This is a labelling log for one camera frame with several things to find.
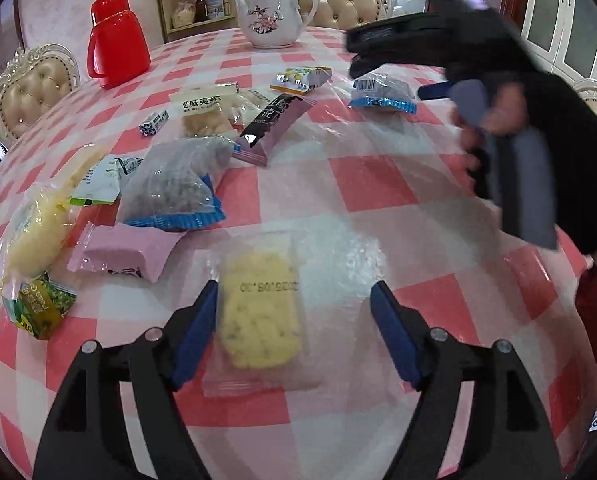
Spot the person's right forearm black sleeve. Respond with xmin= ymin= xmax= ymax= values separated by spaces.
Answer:
xmin=521 ymin=72 xmax=597 ymax=268

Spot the small blue-edged clear snack packet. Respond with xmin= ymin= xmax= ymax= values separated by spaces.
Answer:
xmin=347 ymin=72 xmax=418 ymax=116

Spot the black pink snack packet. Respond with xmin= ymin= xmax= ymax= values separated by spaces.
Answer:
xmin=231 ymin=92 xmax=315 ymax=166

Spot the green yellow snack packet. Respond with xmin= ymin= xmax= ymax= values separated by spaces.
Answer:
xmin=1 ymin=272 xmax=78 ymax=341

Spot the white floral teapot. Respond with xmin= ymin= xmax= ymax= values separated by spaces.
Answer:
xmin=231 ymin=0 xmax=319 ymax=50

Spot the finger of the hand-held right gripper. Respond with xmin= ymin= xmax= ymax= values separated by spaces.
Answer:
xmin=345 ymin=12 xmax=449 ymax=80
xmin=417 ymin=80 xmax=454 ymax=102

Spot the red thermos jug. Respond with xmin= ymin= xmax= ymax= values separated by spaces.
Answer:
xmin=87 ymin=0 xmax=152 ymax=90

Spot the white glass door cabinet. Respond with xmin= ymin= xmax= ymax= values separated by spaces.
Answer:
xmin=521 ymin=0 xmax=597 ymax=81

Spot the small blue white candy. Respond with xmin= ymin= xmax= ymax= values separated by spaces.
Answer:
xmin=138 ymin=109 xmax=170 ymax=137

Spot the person's right hand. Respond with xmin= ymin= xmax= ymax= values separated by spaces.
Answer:
xmin=453 ymin=85 xmax=527 ymax=176

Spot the clear yellow cracker packet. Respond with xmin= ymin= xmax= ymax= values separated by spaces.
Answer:
xmin=201 ymin=230 xmax=324 ymax=398

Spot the clear bag of beige food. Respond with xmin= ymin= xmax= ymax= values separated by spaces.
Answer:
xmin=171 ymin=1 xmax=195 ymax=29

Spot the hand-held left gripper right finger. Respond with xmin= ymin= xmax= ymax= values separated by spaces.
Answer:
xmin=370 ymin=282 xmax=564 ymax=480

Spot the wooden corner shelf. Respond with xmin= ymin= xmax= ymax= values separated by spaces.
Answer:
xmin=153 ymin=0 xmax=259 ymax=43

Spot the long yellow snack packet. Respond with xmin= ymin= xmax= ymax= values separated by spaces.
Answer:
xmin=1 ymin=147 xmax=106 ymax=291

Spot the white label clear snack packet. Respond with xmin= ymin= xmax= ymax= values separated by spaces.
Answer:
xmin=168 ymin=85 xmax=242 ymax=138
xmin=228 ymin=89 xmax=279 ymax=126

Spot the green white snack packet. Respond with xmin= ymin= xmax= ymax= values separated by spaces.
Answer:
xmin=70 ymin=154 xmax=144 ymax=207

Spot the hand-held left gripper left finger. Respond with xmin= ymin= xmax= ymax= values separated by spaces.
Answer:
xmin=32 ymin=280 xmax=219 ymax=480

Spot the white yellow leaf snack packet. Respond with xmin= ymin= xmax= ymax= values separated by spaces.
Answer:
xmin=270 ymin=66 xmax=333 ymax=97

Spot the large blue-edged clear seed packet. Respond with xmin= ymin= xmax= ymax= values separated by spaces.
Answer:
xmin=116 ymin=135 xmax=242 ymax=233

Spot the pink checked tablecloth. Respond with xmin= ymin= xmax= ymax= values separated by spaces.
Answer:
xmin=0 ymin=25 xmax=597 ymax=480

